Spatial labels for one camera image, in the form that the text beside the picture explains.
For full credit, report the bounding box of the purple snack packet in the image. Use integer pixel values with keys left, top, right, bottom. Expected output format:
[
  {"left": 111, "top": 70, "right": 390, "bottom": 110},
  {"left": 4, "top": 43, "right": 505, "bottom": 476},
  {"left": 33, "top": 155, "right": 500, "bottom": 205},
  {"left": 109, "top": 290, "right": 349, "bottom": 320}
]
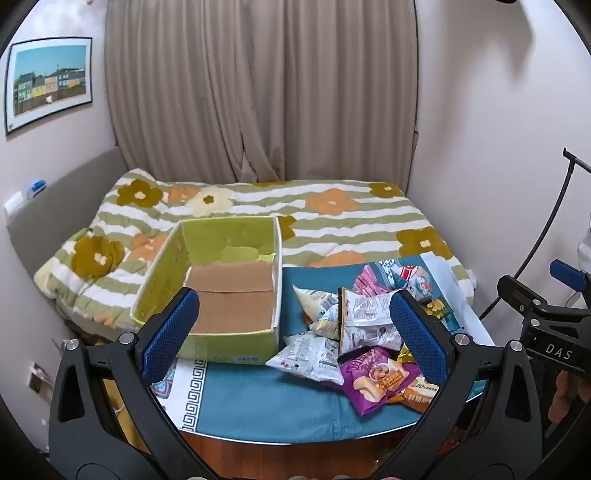
[{"left": 323, "top": 346, "right": 416, "bottom": 416}]

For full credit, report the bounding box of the pink striped snack packet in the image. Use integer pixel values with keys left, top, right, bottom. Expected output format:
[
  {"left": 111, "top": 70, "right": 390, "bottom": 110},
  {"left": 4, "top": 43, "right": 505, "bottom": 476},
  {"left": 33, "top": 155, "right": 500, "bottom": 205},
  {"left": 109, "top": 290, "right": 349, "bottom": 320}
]
[{"left": 353, "top": 264, "right": 393, "bottom": 298}]

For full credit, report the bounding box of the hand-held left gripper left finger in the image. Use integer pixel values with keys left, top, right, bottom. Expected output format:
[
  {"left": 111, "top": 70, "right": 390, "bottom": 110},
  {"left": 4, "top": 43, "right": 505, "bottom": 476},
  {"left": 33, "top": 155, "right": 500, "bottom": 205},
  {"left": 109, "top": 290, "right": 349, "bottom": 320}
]
[{"left": 48, "top": 287, "right": 218, "bottom": 480}]

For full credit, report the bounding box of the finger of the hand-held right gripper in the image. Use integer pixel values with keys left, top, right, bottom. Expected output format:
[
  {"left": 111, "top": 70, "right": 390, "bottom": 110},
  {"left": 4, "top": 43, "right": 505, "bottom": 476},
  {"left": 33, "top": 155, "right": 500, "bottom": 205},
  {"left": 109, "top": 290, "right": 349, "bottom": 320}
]
[
  {"left": 498, "top": 274, "right": 591, "bottom": 324},
  {"left": 549, "top": 259, "right": 591, "bottom": 292}
]

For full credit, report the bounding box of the beige curtain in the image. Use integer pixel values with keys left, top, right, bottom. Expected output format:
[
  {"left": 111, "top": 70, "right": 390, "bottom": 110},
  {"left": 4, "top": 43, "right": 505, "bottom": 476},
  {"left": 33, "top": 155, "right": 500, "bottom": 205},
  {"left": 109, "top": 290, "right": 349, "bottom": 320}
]
[{"left": 105, "top": 0, "right": 419, "bottom": 183}]

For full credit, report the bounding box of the green cardboard box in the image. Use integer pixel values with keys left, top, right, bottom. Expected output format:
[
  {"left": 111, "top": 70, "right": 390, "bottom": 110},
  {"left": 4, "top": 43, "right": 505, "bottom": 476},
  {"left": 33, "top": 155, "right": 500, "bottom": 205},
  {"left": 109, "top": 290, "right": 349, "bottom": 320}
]
[{"left": 130, "top": 216, "right": 283, "bottom": 365}]

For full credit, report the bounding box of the orange snack packet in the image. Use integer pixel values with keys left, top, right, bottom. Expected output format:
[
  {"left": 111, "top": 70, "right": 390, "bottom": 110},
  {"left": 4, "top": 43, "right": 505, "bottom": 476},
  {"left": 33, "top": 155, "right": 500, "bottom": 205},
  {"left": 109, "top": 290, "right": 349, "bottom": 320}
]
[{"left": 388, "top": 374, "right": 444, "bottom": 414}]

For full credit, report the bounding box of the white grey-print snack packet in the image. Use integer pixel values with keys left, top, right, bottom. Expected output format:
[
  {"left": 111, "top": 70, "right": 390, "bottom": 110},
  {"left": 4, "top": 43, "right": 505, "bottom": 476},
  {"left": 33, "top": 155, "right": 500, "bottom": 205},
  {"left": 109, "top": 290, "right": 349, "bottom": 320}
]
[{"left": 339, "top": 287, "right": 404, "bottom": 356}]

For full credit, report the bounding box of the blue patterned tablecloth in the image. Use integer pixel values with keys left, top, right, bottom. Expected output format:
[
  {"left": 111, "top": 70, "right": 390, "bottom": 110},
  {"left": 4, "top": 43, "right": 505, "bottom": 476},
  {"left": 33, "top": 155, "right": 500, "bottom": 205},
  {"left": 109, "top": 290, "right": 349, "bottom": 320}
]
[{"left": 150, "top": 253, "right": 497, "bottom": 445}]

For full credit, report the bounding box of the black cable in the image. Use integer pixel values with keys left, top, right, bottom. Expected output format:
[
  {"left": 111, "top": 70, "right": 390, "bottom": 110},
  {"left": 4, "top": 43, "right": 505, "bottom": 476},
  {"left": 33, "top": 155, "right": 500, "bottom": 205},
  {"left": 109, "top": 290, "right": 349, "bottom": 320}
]
[{"left": 478, "top": 148, "right": 591, "bottom": 320}]

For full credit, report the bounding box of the framed building picture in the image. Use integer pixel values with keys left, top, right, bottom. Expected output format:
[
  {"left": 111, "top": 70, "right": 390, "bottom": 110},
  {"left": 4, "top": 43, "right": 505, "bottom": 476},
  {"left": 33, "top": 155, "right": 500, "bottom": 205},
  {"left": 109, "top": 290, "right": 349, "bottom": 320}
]
[{"left": 4, "top": 37, "right": 93, "bottom": 136}]

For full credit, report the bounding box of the floral striped blanket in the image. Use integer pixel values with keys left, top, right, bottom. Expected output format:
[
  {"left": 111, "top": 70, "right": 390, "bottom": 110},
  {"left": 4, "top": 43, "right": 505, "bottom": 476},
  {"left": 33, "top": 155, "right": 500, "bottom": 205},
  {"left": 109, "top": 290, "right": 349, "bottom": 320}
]
[{"left": 34, "top": 168, "right": 476, "bottom": 330}]

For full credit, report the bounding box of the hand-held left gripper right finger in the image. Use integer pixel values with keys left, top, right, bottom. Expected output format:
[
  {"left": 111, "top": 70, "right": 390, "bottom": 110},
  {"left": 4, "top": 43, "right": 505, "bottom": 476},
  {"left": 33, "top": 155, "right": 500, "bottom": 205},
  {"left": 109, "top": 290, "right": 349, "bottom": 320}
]
[{"left": 369, "top": 288, "right": 546, "bottom": 480}]

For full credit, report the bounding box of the blue red cartoon snack packet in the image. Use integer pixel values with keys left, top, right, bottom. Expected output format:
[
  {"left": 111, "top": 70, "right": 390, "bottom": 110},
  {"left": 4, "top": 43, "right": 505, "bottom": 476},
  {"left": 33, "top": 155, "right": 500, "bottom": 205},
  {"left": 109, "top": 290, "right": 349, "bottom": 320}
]
[{"left": 379, "top": 258, "right": 435, "bottom": 303}]

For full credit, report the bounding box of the white red-print snack packet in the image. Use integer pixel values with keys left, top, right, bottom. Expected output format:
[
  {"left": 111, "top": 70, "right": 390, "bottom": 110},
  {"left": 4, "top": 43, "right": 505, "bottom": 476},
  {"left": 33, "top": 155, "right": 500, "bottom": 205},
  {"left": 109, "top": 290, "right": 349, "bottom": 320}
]
[{"left": 265, "top": 332, "right": 345, "bottom": 386}]

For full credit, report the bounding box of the person's right hand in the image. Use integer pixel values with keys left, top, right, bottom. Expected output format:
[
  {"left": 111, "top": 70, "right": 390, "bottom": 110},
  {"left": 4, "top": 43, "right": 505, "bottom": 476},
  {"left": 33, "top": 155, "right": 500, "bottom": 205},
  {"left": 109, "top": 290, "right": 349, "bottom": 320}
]
[{"left": 552, "top": 370, "right": 583, "bottom": 428}]

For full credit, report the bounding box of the grey padded headboard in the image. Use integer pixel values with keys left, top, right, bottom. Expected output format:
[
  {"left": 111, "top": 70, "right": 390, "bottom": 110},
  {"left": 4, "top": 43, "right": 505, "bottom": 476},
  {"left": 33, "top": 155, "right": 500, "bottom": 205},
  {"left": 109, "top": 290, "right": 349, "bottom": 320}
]
[{"left": 6, "top": 147, "right": 130, "bottom": 324}]

